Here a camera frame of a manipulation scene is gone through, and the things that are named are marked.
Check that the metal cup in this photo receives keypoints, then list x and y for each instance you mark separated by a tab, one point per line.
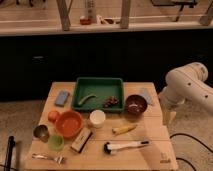
41	132

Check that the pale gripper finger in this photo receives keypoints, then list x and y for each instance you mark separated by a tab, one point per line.
165	118
172	115

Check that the red object on shelf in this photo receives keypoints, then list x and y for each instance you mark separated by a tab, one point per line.
84	21

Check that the white cup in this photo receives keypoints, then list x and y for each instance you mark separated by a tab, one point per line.
97	118

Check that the dark brown bowl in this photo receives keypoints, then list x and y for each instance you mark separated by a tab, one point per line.
136	104

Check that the blue sponge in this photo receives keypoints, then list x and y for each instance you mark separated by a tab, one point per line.
61	98

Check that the orange fruit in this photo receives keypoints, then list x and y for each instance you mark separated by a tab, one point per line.
53	115

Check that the black pole stand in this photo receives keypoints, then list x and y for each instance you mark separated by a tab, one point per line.
9	152

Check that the yellow banana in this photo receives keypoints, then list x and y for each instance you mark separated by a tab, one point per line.
123	129

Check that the metal fork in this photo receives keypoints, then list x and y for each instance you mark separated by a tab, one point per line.
59	160

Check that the red bowl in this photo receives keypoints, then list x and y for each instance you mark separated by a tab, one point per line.
68	124

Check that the green plastic tray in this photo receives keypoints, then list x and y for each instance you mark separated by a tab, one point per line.
103	88

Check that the wooden eraser block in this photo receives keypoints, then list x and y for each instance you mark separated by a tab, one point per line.
80	141

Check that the white handled brush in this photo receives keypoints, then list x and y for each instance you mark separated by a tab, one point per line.
110	148

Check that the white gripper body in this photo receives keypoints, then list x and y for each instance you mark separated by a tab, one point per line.
167	106

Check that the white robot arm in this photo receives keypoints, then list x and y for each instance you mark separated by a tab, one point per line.
185	83

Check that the grey cloth piece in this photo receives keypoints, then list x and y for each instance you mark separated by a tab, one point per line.
144	93

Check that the dark grape bunch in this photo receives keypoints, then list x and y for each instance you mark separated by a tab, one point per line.
110	102

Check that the green chili pepper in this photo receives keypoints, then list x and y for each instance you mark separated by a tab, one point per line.
84	99

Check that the green cup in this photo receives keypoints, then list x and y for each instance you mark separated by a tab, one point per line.
55	142

